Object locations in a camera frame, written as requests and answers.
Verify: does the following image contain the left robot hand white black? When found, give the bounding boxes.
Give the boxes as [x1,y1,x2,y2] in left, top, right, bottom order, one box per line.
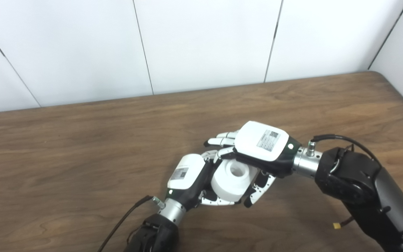
[164,150,241,213]

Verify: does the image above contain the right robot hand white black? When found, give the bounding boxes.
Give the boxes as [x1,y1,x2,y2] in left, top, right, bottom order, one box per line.
[203,121,303,209]

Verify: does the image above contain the round white plastic piece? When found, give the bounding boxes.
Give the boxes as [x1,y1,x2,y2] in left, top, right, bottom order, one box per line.
[211,159,259,203]

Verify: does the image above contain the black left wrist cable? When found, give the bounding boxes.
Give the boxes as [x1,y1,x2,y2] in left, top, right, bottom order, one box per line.
[97,195,165,252]

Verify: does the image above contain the small yellow wire connector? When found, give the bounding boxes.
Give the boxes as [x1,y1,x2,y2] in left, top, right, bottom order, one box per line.
[333,217,354,230]

